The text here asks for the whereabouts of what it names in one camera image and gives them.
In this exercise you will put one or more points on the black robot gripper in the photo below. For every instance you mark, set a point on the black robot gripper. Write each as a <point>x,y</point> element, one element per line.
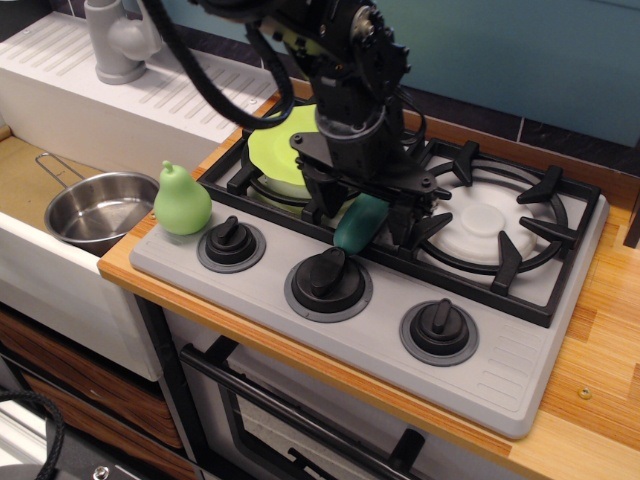
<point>337,164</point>

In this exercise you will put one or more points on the dark green toy cucumber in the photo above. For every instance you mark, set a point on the dark green toy cucumber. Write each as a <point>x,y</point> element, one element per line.
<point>360,223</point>

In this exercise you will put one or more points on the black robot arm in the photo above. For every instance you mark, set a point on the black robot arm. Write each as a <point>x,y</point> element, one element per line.
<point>354,66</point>

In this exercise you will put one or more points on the light green plastic plate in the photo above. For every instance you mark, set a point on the light green plastic plate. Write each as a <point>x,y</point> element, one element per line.
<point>269,150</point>

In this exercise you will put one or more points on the light green toy pear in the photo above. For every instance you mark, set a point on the light green toy pear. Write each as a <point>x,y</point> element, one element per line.
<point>182,206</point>

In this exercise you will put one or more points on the small stainless steel pot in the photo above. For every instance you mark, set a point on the small stainless steel pot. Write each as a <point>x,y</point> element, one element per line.
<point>95,213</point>

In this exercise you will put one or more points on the white toy sink unit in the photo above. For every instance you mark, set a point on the white toy sink unit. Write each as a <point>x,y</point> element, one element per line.
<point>53,105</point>

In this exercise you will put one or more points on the white left burner cap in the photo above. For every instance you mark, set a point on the white left burner cap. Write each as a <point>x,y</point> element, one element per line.
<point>291,198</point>

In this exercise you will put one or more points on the white burner cap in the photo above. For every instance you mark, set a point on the white burner cap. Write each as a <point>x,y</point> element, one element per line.
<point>291,198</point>
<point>480,212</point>

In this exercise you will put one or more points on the black middle stove knob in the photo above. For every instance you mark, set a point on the black middle stove knob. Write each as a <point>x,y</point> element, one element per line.
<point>329,287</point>

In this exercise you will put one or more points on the black stove knob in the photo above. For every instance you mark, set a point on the black stove knob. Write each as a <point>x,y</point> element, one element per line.
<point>439,333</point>
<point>329,287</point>
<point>231,247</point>

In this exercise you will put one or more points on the white right burner cap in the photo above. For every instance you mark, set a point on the white right burner cap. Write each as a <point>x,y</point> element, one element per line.
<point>480,212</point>

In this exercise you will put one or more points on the black left burner grate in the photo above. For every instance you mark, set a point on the black left burner grate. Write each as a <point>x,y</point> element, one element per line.
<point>229,178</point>

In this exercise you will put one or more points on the black burner grate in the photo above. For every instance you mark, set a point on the black burner grate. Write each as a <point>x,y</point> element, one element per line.
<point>229,178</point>
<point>529,289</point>

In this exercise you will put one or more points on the black left stove knob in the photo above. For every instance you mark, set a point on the black left stove knob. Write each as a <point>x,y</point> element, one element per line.
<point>231,247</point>

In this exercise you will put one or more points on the black right burner grate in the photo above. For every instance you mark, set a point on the black right burner grate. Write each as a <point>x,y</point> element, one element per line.
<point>529,289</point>

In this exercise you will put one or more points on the black right stove knob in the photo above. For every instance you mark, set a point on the black right stove knob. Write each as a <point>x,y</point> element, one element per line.
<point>439,333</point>

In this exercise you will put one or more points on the grey toy stove top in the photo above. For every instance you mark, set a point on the grey toy stove top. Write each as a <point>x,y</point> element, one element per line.
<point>499,387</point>

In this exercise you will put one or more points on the toy oven door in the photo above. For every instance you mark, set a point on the toy oven door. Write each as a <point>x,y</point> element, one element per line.
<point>279,423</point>

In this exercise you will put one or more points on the grey toy faucet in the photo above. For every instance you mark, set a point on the grey toy faucet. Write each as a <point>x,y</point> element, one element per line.
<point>121,45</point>

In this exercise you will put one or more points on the wood grain drawer front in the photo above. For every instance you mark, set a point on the wood grain drawer front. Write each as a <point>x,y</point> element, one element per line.
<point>121,410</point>

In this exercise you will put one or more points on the black oven door handle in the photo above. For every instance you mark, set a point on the black oven door handle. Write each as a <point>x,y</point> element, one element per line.
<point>396,466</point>

